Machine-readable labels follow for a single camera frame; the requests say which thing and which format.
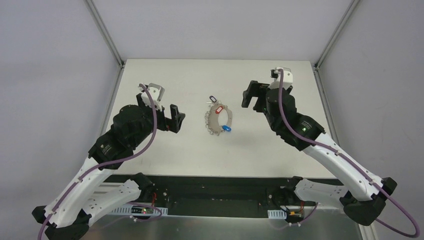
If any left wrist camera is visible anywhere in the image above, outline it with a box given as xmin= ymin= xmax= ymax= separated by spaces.
xmin=138 ymin=83 xmax=165 ymax=111

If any dark purple key tag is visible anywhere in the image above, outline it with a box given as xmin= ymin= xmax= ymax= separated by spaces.
xmin=207 ymin=95 xmax=218 ymax=104

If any left white cable duct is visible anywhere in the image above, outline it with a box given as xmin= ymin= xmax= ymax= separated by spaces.
xmin=107 ymin=204 xmax=169 ymax=217

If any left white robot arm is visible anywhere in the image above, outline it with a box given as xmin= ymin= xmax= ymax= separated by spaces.
xmin=32 ymin=93 xmax=186 ymax=240

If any aluminium frame post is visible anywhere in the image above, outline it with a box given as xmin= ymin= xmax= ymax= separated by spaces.
xmin=84 ymin=0 xmax=125 ymax=69
xmin=314 ymin=0 xmax=362 ymax=71

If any blue key tag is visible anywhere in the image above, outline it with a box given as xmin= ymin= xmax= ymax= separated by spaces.
xmin=221 ymin=125 xmax=232 ymax=132

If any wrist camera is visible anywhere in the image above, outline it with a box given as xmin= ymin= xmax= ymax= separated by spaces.
xmin=138 ymin=83 xmax=165 ymax=111
xmin=268 ymin=67 xmax=294 ymax=91

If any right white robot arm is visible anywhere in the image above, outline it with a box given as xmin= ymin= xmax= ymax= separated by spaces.
xmin=241 ymin=80 xmax=397 ymax=226

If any right aluminium frame post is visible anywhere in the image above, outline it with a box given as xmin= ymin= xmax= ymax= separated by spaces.
xmin=314 ymin=0 xmax=362 ymax=71

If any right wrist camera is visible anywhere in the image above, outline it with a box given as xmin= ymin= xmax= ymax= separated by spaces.
xmin=268 ymin=67 xmax=294 ymax=91

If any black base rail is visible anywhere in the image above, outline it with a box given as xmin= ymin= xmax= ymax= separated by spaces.
xmin=136 ymin=175 xmax=302 ymax=218

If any red key tag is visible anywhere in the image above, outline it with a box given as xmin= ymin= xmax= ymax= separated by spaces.
xmin=215 ymin=105 xmax=224 ymax=114

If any left aluminium frame post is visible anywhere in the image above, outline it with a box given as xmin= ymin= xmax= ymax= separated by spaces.
xmin=84 ymin=0 xmax=125 ymax=69

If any white cable duct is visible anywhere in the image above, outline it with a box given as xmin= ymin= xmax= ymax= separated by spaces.
xmin=107 ymin=204 xmax=169 ymax=217
xmin=267 ymin=209 xmax=287 ymax=220

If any right white cable duct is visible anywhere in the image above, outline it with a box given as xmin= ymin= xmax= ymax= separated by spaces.
xmin=267 ymin=209 xmax=287 ymax=220

